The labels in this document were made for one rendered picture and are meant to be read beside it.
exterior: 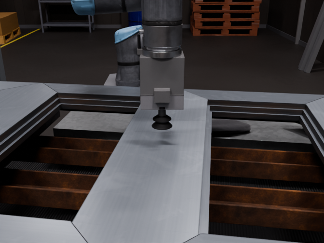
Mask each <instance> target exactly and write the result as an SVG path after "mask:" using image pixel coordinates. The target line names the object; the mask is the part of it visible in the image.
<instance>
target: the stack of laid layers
mask: <svg viewBox="0 0 324 243"><path fill-rule="evenodd" d="M139 106H140V97H139V96H118V95H97V94H66V93H56V94H55V95H54V96H52V97H51V98H50V99H48V100H47V101H46V102H44V103H43V104H42V105H40V106H39V107H38V108H36V109H35V110H34V111H32V112H31V113H30V114H28V115H27V116H25V117H24V118H23V119H22V120H21V121H19V122H18V123H17V124H15V125H14V126H13V127H11V128H10V129H9V130H7V131H6V132H5V133H3V134H2V135H0V162H1V161H2V160H3V159H5V158H6V157H7V156H8V155H9V154H10V153H11V152H13V151H14V150H15V149H16V148H17V147H18V146H19V145H21V144H22V143H23V142H24V141H25V140H26V139H27V138H29V137H30V136H31V135H32V134H33V133H34V132H35V131H37V130H38V129H39V128H40V127H41V126H42V125H44V124H45V123H46V122H47V121H48V120H49V119H50V118H51V117H52V116H53V115H55V114H56V113H57V112H58V111H59V110H60V109H79V110H98V111H116V112H135V113H136V111H137V109H138V107H139ZM212 117H228V118H247V119H266V120H284V121H299V122H300V124H301V125H302V127H303V129H304V131H305V132H306V134H307V136H308V138H309V140H310V141H311V143H312V145H313V147H314V148H315V150H316V152H317V154H318V156H319V157H320V159H321V161H322V163H323V165H324V130H323V129H322V127H321V126H320V124H319V123H318V122H317V120H316V118H315V117H314V116H313V114H312V113H311V111H310V110H309V108H308V107H307V105H306V104H287V103H265V102H244V101H223V100H208V101H207V115H206V130H205V144H204V158H203V172H202V192H201V206H200V221H199V234H200V233H205V234H208V225H209V194H210V163H211V131H212Z"/></svg>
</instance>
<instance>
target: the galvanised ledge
mask: <svg viewBox="0 0 324 243"><path fill-rule="evenodd" d="M133 116H134V114H119V113H101V112H83V111H71V112H70V113H69V114H68V115H67V116H65V117H64V118H63V119H62V120H61V121H60V122H59V123H58V124H57V125H56V126H55V127H54V128H53V132H54V136H66V137H82V138H97V139H113V140H120V138H121V137H122V135H123V133H124V131H125V130H126V128H127V126H128V124H129V123H130V121H131V119H132V118H133ZM238 121H240V122H243V123H247V124H249V125H251V130H250V131H246V132H240V133H229V134H213V135H211V145H212V146H221V147H237V148H252V149H274V150H290V151H305V152H316V150H315V148H314V147H313V145H312V143H311V141H310V140H309V138H308V136H307V134H306V132H305V131H304V129H303V127H302V125H300V124H298V123H294V122H275V121H249V120H238Z"/></svg>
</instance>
